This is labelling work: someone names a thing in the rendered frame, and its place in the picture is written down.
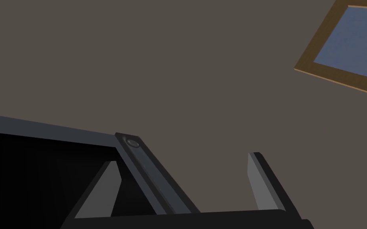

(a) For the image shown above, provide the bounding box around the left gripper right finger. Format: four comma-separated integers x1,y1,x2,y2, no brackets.
247,151,303,220

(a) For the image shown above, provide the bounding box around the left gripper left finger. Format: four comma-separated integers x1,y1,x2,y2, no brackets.
65,160,122,220

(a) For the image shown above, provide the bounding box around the wooden framed window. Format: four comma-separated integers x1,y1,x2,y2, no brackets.
293,0,367,99

